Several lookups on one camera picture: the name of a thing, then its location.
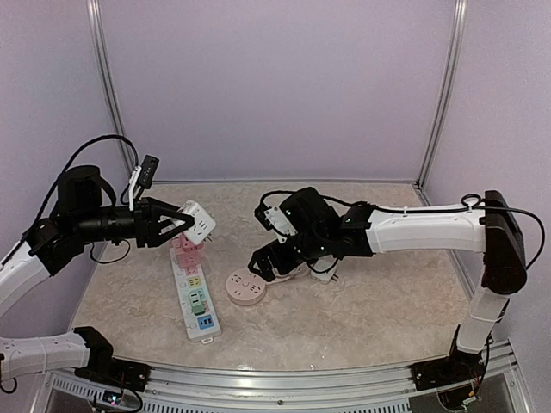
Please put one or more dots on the green plug adapter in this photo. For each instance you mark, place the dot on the green plug adapter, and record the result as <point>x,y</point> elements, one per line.
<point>197,302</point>

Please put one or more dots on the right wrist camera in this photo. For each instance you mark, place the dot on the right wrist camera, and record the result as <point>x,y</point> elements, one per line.
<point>273,219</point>

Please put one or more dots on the small circuit board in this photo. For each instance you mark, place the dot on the small circuit board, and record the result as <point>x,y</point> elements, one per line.
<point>112,398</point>

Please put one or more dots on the right aluminium frame post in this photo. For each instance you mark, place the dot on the right aluminium frame post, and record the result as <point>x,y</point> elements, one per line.
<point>445,92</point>

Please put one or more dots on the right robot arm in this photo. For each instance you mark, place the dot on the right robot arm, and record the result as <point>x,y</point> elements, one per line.
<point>309,229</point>

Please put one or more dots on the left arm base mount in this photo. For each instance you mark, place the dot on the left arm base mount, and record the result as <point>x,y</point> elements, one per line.
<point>128,375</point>

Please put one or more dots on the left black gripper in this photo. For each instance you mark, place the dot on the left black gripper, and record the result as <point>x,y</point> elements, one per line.
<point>147,210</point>

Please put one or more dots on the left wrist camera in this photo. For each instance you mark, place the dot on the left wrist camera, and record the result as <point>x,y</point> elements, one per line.
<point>141,179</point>

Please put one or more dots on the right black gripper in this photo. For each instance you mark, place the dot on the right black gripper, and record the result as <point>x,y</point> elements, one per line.
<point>282,263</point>

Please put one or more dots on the aluminium frame post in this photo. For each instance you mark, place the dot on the aluminium frame post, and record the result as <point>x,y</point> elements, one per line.
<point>93,8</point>
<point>445,92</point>

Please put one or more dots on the pink round socket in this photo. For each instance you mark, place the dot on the pink round socket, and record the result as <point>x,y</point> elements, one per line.
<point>245,288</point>

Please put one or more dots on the white cube socket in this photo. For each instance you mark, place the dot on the white cube socket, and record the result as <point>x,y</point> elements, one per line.
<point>203,225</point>

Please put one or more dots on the pink plug adapter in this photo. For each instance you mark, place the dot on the pink plug adapter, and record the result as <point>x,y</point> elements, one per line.
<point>182,243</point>

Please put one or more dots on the white multicolour power strip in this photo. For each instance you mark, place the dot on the white multicolour power strip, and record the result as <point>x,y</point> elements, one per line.
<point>203,328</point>

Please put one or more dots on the left aluminium frame post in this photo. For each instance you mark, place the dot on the left aluminium frame post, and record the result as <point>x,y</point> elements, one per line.
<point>93,8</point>

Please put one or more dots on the aluminium front rail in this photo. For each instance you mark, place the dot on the aluminium front rail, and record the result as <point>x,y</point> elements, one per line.
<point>388,388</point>

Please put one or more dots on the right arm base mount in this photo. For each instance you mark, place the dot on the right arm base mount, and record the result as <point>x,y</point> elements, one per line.
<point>441,372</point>

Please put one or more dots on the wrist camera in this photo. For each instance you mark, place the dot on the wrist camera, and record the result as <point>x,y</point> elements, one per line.
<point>273,219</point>
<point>141,179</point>

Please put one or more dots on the white plug adapter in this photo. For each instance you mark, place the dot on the white plug adapter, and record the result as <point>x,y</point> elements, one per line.
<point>323,270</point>

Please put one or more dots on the pink cube socket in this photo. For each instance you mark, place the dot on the pink cube socket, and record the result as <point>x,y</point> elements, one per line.
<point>188,259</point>

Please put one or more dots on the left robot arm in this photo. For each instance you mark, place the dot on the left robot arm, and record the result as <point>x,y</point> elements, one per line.
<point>85,213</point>

